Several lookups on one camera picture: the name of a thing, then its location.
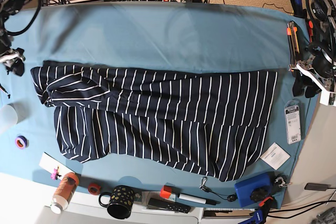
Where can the white black marker pen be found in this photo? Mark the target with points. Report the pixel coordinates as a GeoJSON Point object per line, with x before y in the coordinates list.
{"type": "Point", "coordinates": [197, 199]}

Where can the navy white striped t-shirt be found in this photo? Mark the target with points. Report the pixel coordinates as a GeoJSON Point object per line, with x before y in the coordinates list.
{"type": "Point", "coordinates": [207, 124]}

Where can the black power adapter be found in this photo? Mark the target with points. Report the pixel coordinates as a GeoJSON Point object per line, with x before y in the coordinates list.
{"type": "Point", "coordinates": [316, 187]}

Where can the black mug gold leaves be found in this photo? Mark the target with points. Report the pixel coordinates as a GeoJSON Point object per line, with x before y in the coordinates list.
{"type": "Point", "coordinates": [120, 203]}

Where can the white square card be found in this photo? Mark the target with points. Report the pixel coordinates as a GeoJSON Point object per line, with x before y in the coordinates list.
{"type": "Point", "coordinates": [275, 156]}

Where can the blue clamp bottom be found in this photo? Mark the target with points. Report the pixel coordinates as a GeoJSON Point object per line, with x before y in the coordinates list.
{"type": "Point", "coordinates": [260, 215]}

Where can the purple tape roll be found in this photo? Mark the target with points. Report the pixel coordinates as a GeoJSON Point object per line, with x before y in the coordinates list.
{"type": "Point", "coordinates": [21, 142]}

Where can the teal table cloth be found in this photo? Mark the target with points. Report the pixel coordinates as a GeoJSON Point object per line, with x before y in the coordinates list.
{"type": "Point", "coordinates": [161, 36]}

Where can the orange bottle white cap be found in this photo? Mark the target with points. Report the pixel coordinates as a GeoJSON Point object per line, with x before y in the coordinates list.
{"type": "Point", "coordinates": [64, 193]}

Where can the red orange cube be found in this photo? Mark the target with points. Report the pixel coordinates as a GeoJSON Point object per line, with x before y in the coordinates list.
{"type": "Point", "coordinates": [166, 192]}

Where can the translucent plastic cup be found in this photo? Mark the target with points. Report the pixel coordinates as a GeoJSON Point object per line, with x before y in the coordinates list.
{"type": "Point", "coordinates": [8, 118]}

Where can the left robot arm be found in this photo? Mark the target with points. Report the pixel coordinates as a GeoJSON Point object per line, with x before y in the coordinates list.
{"type": "Point", "coordinates": [322, 14]}

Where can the orange black tool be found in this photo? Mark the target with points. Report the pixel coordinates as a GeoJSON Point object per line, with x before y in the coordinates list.
{"type": "Point", "coordinates": [310, 30]}

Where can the blue box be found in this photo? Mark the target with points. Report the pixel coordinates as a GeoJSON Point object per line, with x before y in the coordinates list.
{"type": "Point", "coordinates": [253, 190]}

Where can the metal carabiner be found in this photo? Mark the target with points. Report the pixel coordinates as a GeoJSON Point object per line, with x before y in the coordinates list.
{"type": "Point", "coordinates": [203, 184]}

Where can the red tape roll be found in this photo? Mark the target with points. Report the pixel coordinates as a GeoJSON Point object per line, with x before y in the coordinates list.
{"type": "Point", "coordinates": [94, 189]}

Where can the clear plastic blister pack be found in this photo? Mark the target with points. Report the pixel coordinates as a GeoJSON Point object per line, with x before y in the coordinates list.
{"type": "Point", "coordinates": [292, 120]}

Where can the white paper sheet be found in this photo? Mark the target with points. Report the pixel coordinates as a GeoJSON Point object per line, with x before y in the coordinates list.
{"type": "Point", "coordinates": [48, 163]}

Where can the orange black utility knife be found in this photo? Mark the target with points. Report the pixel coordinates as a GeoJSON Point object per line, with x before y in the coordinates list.
{"type": "Point", "coordinates": [295, 54]}

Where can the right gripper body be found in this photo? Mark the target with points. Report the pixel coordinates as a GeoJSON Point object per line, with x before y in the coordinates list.
{"type": "Point", "coordinates": [16, 67]}

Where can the black remote control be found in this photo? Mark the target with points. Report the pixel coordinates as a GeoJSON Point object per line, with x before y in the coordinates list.
{"type": "Point", "coordinates": [170, 206]}

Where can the pink clip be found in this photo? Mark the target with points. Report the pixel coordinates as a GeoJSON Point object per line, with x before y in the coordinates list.
{"type": "Point", "coordinates": [54, 174]}

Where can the blue black clamp top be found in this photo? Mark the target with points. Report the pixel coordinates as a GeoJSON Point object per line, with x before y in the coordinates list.
{"type": "Point", "coordinates": [297, 8]}

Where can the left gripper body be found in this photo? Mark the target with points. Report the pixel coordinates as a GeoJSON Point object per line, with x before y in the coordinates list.
{"type": "Point", "coordinates": [324, 66]}

